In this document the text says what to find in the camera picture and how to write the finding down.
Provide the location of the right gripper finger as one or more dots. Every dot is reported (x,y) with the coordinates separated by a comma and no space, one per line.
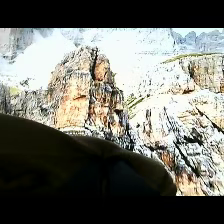
(130,181)

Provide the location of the dark brown garment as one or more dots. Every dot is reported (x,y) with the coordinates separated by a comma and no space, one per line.
(40,156)

